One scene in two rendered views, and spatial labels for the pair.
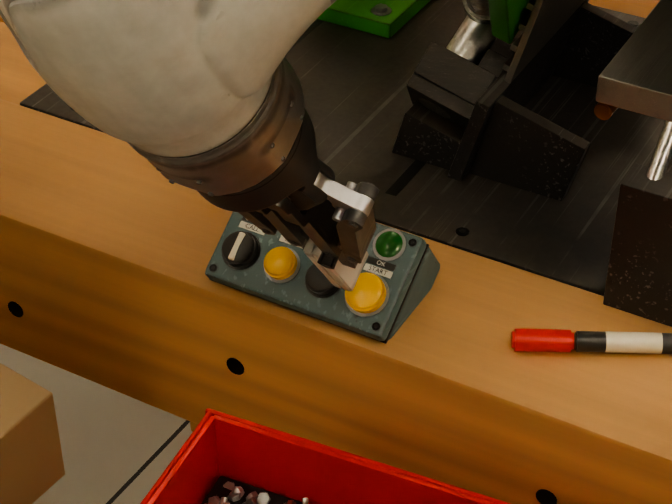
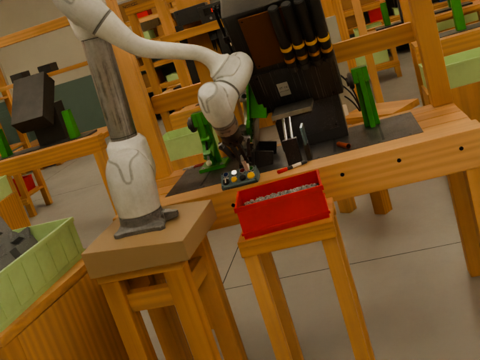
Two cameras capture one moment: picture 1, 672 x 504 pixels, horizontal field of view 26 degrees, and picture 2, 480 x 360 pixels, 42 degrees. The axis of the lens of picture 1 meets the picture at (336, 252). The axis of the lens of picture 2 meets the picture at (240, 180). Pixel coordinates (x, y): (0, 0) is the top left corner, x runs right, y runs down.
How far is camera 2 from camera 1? 1.65 m
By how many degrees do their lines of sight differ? 28
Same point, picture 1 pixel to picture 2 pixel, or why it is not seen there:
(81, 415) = not seen: hidden behind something
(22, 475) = (212, 213)
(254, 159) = (235, 125)
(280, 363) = not seen: hidden behind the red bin
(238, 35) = (231, 100)
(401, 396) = not seen: hidden behind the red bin
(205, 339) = (226, 203)
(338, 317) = (248, 181)
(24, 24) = (209, 102)
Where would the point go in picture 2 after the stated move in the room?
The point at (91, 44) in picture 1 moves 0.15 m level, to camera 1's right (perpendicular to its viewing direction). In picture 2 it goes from (218, 101) to (257, 88)
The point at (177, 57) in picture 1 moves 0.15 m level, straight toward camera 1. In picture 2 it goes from (226, 103) to (246, 102)
